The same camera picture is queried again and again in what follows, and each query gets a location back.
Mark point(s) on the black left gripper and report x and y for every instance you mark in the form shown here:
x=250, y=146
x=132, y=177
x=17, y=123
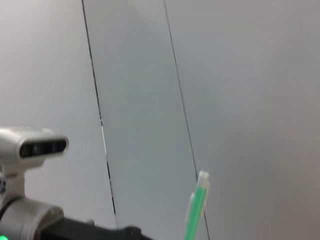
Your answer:
x=87, y=231

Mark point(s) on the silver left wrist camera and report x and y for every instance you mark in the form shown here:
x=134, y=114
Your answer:
x=15, y=150

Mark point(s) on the green utility knife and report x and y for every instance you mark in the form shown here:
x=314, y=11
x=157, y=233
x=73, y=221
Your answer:
x=197, y=205

